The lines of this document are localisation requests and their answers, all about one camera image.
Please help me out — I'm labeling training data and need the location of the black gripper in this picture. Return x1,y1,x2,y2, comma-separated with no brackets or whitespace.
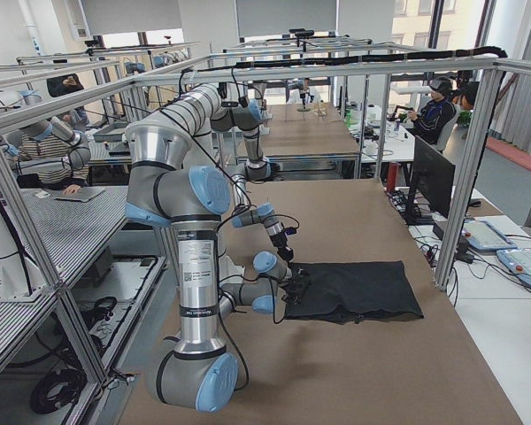
282,270,311,305
270,227,297,266

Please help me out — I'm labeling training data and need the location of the black graphic t-shirt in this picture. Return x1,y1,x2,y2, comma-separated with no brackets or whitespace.
285,261,424,324

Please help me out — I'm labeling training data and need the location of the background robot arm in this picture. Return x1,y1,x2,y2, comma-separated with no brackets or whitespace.
0,89,90,174

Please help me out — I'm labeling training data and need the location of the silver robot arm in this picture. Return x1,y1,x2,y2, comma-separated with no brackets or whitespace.
211,101,294,263
126,84,311,412

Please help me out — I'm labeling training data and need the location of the red water bottle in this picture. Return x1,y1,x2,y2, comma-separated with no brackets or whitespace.
386,162,400,193

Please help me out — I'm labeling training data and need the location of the black Huawei monitor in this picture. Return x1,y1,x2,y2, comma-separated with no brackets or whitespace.
404,135,455,225

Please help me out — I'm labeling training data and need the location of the teach pendant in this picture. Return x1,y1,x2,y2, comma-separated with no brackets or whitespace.
496,248,531,289
461,220,517,252

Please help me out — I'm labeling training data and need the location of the person with VR headset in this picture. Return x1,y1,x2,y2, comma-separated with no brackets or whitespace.
406,77,456,144

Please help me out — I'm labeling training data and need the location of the silver laptop on table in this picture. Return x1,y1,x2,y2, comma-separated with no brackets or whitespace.
53,187,105,203

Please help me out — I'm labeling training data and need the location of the striped aluminium work table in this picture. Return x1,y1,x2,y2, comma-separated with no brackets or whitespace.
0,186,127,305

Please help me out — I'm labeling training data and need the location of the person in striped shirt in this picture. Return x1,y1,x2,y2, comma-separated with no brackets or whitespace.
6,132,89,194

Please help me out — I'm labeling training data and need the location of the aluminium frame post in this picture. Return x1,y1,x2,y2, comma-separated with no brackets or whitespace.
435,68,504,291

